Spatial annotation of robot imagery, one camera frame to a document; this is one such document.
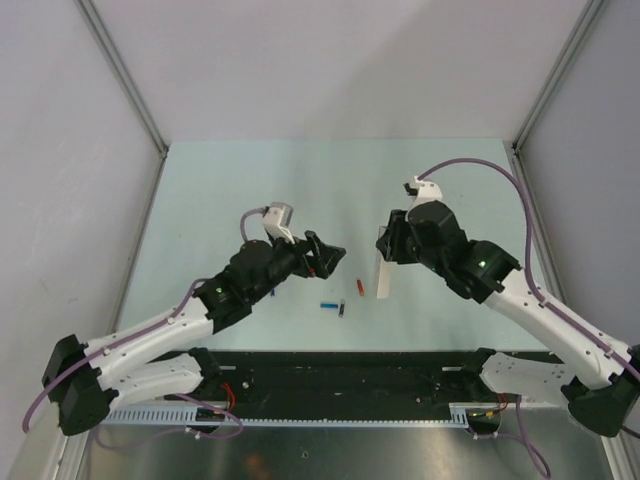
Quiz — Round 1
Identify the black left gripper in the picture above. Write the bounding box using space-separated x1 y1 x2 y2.
248 228 345 303

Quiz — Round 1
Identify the white remote control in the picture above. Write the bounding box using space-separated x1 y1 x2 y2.
375 250 394 300

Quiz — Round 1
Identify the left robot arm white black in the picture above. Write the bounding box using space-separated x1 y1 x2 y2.
42 231 346 436

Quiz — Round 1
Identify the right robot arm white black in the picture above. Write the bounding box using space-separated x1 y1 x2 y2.
376 201 639 437

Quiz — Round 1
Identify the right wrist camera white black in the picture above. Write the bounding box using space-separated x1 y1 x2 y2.
404 176 443 209

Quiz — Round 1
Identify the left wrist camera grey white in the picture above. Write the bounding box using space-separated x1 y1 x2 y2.
262 202 296 244

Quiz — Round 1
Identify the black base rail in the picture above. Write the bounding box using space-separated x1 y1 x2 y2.
192 350 515 420

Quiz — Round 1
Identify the white slotted cable duct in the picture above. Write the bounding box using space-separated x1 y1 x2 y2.
101 403 480 429

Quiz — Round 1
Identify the left aluminium frame post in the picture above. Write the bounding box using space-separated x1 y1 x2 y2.
74 0 169 159

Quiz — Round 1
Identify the aluminium frame post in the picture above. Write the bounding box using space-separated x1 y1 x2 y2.
74 0 169 159
510 0 609 156

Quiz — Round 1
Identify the right aluminium frame post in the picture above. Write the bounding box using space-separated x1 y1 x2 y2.
510 0 609 156

